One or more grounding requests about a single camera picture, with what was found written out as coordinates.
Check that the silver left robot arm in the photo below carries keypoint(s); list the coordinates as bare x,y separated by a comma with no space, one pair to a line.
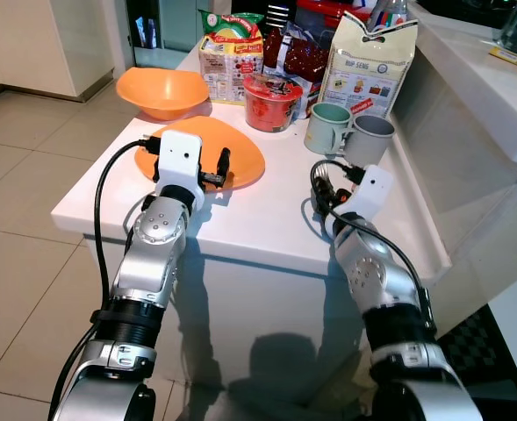
148,263

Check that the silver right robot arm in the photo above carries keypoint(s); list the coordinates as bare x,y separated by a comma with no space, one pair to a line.
372,272

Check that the orange plastic plate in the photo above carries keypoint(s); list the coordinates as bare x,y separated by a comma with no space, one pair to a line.
240,158

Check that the pale green mug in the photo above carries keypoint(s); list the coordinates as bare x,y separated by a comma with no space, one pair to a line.
326,132

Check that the grey mug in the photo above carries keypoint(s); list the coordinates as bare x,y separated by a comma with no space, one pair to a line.
372,140

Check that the red instant noodle cup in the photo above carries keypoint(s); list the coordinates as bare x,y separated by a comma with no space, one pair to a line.
271,110

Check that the orange plastic bowl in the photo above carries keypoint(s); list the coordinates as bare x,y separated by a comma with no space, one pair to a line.
163,92

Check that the yellow green noodle packet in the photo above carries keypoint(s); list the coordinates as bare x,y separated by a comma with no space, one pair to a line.
227,61

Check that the white counter cabinet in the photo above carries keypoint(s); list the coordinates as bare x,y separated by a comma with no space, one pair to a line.
267,307

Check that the cream cracker bag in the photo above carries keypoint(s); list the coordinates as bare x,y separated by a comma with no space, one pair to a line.
368,74

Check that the dark red snack bag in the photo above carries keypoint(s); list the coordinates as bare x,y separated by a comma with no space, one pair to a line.
306,57

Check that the white raised counter ledge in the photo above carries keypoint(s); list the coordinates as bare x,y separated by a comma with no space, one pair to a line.
477,96

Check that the red container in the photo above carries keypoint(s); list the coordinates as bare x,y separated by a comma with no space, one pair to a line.
328,10

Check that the clear water bottle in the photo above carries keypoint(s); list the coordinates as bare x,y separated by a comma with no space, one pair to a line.
388,13

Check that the white kitchen cabinet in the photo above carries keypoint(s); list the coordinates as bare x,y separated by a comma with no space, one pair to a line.
39,39

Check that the yellow label strip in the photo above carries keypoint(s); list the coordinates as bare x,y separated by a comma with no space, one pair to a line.
513,60

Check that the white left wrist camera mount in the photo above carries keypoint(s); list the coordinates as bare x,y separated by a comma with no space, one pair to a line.
181,162

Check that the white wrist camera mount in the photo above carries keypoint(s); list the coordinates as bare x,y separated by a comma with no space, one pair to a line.
181,162
370,193

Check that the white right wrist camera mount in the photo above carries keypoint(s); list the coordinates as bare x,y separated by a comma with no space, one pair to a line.
370,193

